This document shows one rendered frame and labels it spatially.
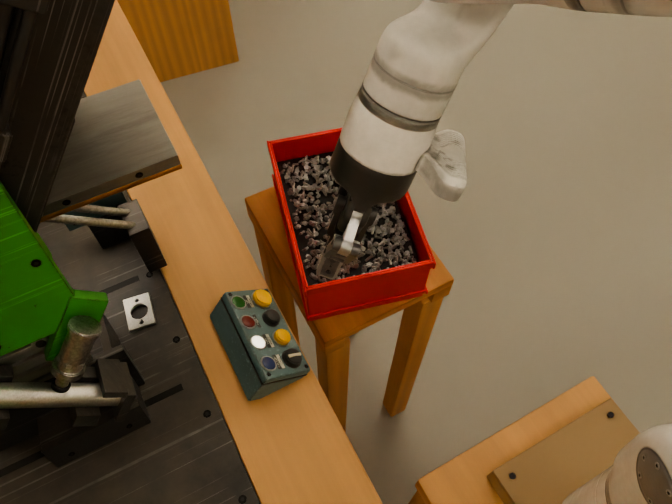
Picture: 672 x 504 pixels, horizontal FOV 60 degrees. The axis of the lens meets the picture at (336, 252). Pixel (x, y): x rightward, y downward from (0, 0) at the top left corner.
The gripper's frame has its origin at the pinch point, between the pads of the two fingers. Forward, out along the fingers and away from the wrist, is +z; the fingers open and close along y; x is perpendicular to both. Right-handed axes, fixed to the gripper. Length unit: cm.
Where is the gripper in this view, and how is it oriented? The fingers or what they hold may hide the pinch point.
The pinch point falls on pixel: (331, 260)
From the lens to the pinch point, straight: 60.3
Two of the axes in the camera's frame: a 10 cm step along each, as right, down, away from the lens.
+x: 9.4, 3.3, 1.0
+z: -3.1, 7.0, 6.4
